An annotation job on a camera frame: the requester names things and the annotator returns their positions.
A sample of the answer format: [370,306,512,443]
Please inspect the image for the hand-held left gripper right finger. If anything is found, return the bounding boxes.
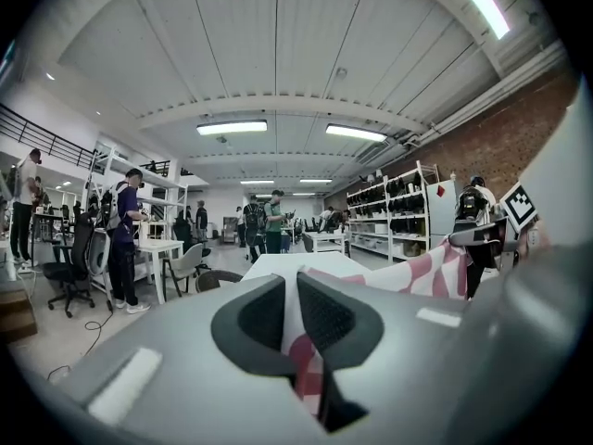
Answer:
[296,270,474,445]

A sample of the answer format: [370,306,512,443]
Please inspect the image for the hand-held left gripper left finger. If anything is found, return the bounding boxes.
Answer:
[59,273,326,445]

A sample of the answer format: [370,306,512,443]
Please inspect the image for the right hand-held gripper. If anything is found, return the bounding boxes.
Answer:
[447,181,538,268]

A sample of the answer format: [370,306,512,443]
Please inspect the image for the pink white checkered tablecloth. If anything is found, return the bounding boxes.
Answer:
[280,237,470,419]

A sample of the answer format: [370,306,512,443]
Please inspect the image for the person's right hand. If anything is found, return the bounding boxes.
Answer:
[517,220,553,262]

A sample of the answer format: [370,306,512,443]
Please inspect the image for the black electronics backpack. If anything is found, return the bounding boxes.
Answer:
[457,187,482,223]

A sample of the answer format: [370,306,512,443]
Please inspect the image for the grey cabinet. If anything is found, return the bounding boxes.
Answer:
[425,178,464,243]

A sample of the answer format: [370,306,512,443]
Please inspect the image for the brown wicker chair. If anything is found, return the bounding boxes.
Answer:
[195,269,246,295]

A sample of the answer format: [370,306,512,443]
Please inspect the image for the grey shell chair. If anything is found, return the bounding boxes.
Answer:
[161,242,213,299]

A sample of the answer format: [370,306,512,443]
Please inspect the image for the white desk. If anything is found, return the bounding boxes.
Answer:
[90,238,186,306]

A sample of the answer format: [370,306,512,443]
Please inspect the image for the white shelving rack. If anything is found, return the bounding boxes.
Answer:
[345,159,440,264]

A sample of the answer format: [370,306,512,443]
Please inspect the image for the white grey helmet device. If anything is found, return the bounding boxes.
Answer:
[90,227,112,277]

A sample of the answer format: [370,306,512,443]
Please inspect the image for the white table with black legs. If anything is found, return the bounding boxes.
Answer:
[240,251,372,291]

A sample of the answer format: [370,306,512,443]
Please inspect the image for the white metal shelving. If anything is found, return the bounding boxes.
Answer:
[86,145,189,231]

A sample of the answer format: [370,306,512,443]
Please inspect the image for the wooden planks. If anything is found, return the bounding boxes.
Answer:
[0,289,39,345]

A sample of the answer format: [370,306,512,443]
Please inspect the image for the long ceiling light strip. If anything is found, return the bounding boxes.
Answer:
[444,0,511,41]

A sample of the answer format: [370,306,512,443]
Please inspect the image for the black floor cable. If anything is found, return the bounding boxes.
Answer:
[45,311,116,385]

